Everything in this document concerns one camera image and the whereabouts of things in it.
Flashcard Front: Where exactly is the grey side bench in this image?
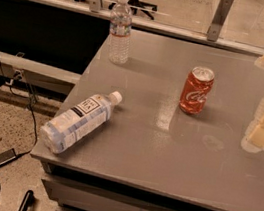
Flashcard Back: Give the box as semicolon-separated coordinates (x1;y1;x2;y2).
0;52;80;95

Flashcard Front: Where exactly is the black object on floor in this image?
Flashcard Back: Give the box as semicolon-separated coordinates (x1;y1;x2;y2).
18;190;35;211

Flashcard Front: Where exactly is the clear water bottle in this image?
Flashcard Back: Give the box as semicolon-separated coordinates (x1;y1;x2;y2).
109;0;132;65

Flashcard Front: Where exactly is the red coke can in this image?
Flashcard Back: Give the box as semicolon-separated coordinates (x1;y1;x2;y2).
179;66;215;115

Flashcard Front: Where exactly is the black power adapter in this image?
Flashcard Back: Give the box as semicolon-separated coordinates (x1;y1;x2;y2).
0;148;17;167

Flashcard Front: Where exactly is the grey metal bracket right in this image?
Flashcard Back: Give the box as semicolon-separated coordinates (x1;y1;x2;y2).
207;0;234;42

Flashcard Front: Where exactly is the blue label plastic bottle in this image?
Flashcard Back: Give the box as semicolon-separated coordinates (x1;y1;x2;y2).
40;91;122;154

